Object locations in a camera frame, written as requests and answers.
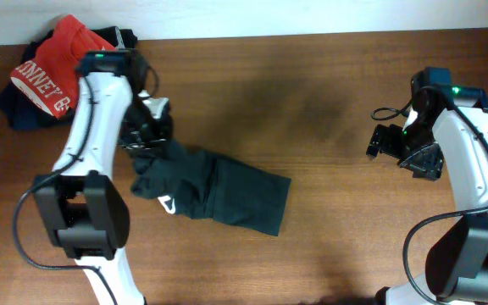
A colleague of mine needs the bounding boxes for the left black cable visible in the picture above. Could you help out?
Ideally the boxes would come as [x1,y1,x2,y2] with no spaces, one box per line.
[12,67,160,305]

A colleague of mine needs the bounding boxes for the right black cable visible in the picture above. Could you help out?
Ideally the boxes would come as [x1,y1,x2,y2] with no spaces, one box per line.
[370,84,488,305]

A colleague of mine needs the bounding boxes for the black folded shirt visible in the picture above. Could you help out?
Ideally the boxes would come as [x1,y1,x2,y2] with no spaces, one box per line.
[21,26,138,64]

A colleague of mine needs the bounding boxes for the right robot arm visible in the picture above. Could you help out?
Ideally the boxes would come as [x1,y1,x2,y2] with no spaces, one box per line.
[366,67,488,304]

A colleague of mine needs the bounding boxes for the black cable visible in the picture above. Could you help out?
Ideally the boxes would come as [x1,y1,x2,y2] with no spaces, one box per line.
[12,67,160,305]
[370,84,488,305]

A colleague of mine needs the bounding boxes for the red folded t-shirt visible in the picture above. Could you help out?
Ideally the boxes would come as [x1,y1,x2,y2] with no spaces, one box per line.
[10,14,116,119]

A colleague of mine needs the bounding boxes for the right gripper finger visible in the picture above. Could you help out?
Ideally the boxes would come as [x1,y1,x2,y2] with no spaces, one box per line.
[397,142,444,181]
[366,125,403,159]

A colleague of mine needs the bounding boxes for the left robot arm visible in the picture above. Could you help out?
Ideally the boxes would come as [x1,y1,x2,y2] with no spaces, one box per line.
[28,49,173,304]

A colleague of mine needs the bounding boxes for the dark green t-shirt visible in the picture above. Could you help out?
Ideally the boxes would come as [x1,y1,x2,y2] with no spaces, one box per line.
[130,140,291,236]

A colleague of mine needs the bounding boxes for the navy folded shirt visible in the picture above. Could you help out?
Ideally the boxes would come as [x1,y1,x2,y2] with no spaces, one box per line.
[0,82,75,131]

